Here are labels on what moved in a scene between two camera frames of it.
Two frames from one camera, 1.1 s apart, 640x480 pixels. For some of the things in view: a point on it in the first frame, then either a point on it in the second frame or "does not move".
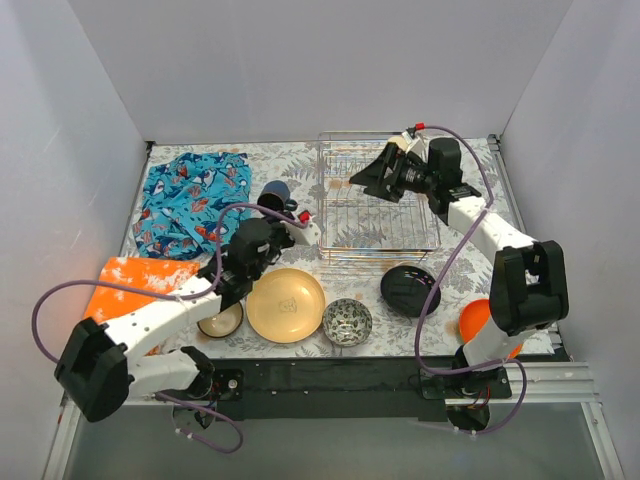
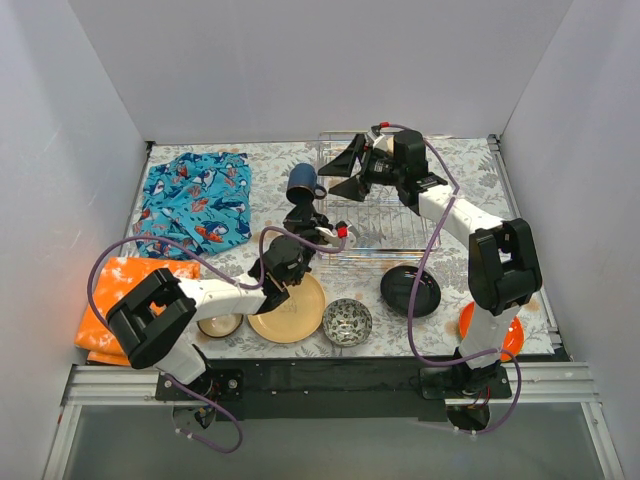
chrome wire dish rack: [354, 225] does not move
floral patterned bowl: [347, 322] does not move
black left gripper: [281, 233] -> [302, 216]
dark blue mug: [276, 194] -> [302, 185]
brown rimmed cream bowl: [224, 322] does not move
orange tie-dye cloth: [109, 303] does not move
